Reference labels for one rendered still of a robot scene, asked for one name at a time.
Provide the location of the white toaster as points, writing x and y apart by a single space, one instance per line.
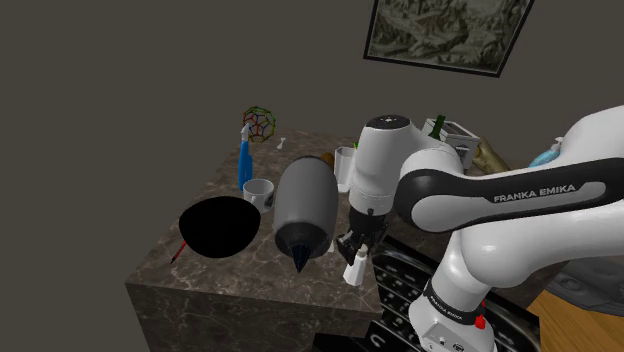
460 141

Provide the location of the grey jet engine model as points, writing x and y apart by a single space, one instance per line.
304 204

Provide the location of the small white shaker bottle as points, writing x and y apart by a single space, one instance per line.
356 270

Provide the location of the white mug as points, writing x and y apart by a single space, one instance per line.
257 191

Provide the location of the green bottle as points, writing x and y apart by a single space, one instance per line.
437 128

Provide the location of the black patterned robot stand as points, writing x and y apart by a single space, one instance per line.
400 285

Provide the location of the red and black pen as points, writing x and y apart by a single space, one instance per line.
177 253

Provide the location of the black-framed wall picture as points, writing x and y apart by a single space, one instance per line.
448 29

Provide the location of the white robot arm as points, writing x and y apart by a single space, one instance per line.
492 244

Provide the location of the tan bread loaf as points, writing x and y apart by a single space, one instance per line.
490 158

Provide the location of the small white bone-shaped piece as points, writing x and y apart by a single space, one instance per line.
281 143

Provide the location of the blue spray bottle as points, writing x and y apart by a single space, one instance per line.
244 168

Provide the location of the black bowl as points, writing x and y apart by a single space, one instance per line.
219 226

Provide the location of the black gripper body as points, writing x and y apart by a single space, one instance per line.
366 228

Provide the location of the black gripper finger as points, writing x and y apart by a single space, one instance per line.
347 249

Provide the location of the brown rounded object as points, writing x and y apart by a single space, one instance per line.
328 159

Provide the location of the white open container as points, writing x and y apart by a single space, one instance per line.
343 168

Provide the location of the blue soap dispenser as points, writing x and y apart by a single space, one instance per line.
545 157

